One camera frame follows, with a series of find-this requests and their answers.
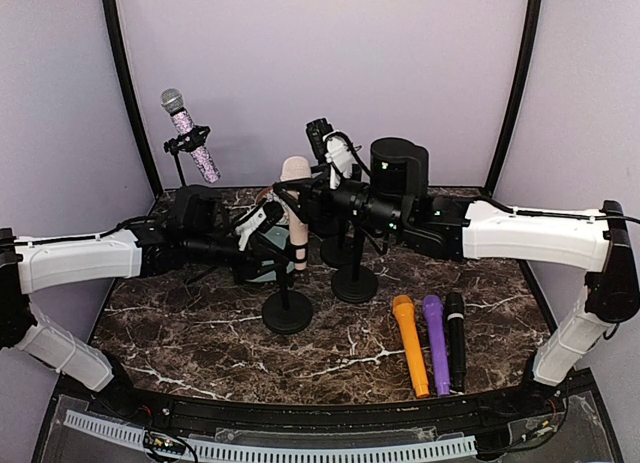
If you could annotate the black frame post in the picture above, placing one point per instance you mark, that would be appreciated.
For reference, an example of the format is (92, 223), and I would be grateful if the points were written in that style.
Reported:
(526, 47)
(126, 84)

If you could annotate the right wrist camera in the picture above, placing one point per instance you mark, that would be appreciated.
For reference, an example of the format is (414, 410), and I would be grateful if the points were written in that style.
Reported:
(334, 154)

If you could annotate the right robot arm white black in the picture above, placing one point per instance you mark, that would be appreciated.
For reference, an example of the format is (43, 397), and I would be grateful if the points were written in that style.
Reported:
(594, 240)

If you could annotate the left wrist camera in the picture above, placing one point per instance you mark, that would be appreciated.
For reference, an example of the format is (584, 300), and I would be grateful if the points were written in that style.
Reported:
(261, 218)

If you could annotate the black stand of purple microphone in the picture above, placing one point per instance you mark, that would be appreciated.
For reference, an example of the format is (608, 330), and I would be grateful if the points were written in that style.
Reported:
(337, 251)

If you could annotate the right black frame post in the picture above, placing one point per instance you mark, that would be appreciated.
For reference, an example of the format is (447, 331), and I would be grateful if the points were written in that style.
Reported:
(526, 47)

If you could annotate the black front rail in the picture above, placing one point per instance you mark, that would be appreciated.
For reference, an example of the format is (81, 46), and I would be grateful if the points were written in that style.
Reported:
(484, 412)

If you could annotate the tripod stand of glitter microphone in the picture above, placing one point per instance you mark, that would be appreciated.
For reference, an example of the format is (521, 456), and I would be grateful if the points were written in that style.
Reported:
(180, 158)

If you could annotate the black stand of cream microphone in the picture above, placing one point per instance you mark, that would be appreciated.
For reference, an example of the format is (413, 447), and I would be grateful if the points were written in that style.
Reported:
(286, 312)

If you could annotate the floral patterned bowl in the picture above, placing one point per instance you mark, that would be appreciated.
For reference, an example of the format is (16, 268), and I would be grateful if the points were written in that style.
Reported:
(267, 195)

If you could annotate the orange microphone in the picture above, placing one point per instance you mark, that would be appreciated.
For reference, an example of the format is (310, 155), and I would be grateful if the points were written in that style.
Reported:
(403, 310)

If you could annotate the cream pink microphone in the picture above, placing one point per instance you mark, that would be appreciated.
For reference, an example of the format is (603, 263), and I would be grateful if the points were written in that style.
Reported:
(296, 167)

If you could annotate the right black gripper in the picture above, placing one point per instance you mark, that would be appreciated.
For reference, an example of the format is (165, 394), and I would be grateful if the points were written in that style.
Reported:
(315, 194)

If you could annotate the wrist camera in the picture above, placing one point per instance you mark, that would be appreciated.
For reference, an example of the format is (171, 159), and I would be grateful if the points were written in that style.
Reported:
(261, 218)
(334, 154)

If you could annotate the left black frame post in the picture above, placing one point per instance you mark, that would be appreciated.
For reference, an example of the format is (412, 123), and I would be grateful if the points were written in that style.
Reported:
(126, 84)

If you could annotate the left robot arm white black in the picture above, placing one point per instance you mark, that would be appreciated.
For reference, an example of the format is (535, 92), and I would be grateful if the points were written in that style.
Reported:
(30, 264)

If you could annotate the light green plate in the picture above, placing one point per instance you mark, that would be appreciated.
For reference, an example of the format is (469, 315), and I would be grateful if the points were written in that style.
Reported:
(270, 248)

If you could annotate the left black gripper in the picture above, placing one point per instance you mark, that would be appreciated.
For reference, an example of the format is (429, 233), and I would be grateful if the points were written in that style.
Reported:
(281, 254)

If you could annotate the glitter silver purple microphone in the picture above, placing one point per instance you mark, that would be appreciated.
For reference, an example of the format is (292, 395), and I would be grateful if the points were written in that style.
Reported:
(173, 103)

